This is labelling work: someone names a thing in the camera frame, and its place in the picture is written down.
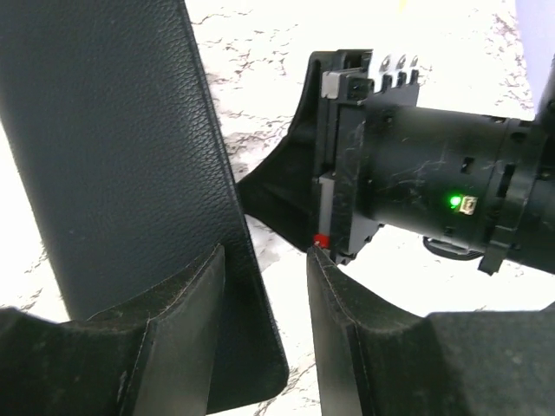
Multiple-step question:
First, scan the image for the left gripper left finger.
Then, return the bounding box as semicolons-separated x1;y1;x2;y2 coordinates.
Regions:
1;246;225;415

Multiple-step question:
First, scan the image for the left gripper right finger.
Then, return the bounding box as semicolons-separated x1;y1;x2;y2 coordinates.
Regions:
307;247;554;415

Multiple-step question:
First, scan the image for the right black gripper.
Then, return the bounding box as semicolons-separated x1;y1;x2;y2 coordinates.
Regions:
238;50;538;274

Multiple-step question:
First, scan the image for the black zip tool case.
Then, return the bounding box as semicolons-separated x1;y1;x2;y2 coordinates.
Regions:
1;1;289;415

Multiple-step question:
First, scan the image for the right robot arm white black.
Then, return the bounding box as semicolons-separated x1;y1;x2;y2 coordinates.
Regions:
238;49;554;274

